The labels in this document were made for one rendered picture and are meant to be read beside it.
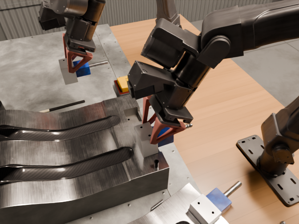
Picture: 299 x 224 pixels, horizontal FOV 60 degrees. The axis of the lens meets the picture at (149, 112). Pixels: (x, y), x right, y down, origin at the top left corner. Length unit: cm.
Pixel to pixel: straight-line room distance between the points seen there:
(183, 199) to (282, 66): 224
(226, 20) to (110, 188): 38
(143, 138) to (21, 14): 224
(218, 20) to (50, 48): 85
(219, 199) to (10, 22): 241
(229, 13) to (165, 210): 39
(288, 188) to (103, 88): 62
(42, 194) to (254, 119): 61
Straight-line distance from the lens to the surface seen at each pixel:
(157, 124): 50
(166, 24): 47
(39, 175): 59
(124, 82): 86
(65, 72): 74
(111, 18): 278
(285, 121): 60
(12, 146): 62
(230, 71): 102
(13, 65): 112
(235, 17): 45
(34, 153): 62
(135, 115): 71
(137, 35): 120
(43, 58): 111
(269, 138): 61
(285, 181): 72
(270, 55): 280
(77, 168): 60
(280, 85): 244
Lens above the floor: 137
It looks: 45 degrees down
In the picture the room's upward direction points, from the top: straight up
